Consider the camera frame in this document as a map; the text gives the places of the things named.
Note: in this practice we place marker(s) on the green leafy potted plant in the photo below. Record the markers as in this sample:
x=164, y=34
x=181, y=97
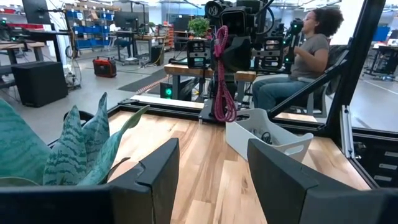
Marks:
x=199, y=26

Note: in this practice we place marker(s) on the red portable power station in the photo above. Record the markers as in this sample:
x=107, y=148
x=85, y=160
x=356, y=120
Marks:
x=104, y=67

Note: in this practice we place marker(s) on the wooden workbench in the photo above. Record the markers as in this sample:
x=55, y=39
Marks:
x=186, y=70

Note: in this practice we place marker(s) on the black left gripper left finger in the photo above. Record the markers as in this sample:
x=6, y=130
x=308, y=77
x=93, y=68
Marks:
x=155, y=174

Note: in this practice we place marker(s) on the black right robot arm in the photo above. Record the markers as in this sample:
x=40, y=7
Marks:
x=214, y=9

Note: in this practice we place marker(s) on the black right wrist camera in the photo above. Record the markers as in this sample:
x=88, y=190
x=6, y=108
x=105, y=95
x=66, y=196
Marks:
x=234, y=21

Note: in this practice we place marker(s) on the black cabinet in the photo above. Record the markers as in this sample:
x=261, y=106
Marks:
x=38, y=84

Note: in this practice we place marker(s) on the green striped snake plant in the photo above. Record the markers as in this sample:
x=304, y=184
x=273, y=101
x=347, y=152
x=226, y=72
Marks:
x=68, y=155

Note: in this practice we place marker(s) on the person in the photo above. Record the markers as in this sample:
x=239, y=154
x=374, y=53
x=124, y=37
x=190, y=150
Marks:
x=308, y=59

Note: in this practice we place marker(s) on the black office chair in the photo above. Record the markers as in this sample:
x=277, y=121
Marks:
x=334, y=62

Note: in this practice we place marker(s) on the white plastic bin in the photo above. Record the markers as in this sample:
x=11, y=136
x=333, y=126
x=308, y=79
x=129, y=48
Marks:
x=242, y=137

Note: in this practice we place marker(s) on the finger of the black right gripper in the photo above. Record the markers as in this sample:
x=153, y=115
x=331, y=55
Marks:
x=239, y=54
x=213, y=62

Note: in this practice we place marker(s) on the black controller box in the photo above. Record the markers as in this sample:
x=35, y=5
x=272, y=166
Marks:
x=379, y=165

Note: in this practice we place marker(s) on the blue bin shelf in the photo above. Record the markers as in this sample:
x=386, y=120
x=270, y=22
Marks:
x=90, y=31

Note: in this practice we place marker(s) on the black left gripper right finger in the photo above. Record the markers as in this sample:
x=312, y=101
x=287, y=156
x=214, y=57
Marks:
x=280, y=180

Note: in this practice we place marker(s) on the black metal table frame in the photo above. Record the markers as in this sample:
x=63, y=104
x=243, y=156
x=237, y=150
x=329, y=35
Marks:
x=354, y=62

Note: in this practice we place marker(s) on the black computer green light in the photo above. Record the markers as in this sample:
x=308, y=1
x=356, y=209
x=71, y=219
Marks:
x=167, y=91

